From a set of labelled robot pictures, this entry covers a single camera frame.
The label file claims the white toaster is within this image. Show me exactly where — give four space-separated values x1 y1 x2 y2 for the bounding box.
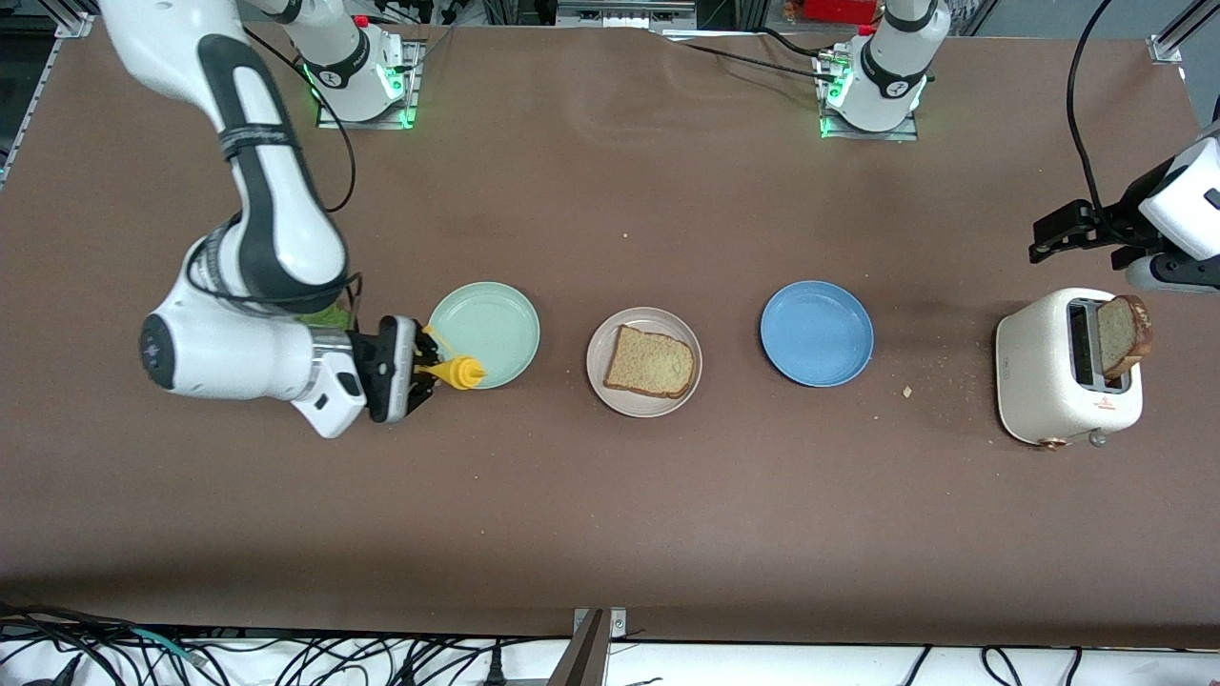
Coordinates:
996 288 1145 451

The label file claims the aluminium profile bar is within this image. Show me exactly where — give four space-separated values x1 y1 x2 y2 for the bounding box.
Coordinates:
548 608 611 686

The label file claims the mint green plate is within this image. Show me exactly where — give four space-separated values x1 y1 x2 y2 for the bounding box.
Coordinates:
426 281 541 390

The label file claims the red box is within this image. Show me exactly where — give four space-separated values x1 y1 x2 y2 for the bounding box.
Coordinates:
805 0 878 25

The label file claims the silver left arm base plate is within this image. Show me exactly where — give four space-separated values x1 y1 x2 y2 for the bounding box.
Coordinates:
818 52 921 142

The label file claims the green lettuce leaf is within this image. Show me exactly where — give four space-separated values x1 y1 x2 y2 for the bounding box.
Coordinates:
295 300 354 332

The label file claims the teal cable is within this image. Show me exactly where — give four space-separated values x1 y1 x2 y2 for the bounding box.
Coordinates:
129 624 206 668

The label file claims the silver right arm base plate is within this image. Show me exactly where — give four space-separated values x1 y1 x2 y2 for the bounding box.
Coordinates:
316 40 422 130

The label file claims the blue plate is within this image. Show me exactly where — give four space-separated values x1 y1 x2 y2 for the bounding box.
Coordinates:
761 280 875 388

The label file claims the black cable on table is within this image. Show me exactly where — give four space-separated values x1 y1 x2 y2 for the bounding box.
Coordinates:
658 29 840 82

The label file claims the yellow mustard squeeze bottle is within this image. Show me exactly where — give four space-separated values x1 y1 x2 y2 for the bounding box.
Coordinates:
421 326 487 392

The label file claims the aluminium corner profile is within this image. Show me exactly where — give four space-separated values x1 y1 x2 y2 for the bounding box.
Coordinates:
1149 0 1220 66

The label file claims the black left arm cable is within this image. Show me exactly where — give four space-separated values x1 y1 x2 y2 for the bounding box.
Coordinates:
1066 0 1116 211

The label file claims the beige plate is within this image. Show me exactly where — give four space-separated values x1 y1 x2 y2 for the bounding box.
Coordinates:
586 307 703 418

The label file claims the aluminium side rail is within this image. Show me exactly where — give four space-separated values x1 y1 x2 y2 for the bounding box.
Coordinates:
0 33 60 187

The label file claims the brown bread slice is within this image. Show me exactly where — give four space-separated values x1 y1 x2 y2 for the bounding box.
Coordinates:
1096 293 1154 380
602 324 697 399

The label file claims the grey metal box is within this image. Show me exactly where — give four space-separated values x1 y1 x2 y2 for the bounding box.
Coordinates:
558 0 697 30

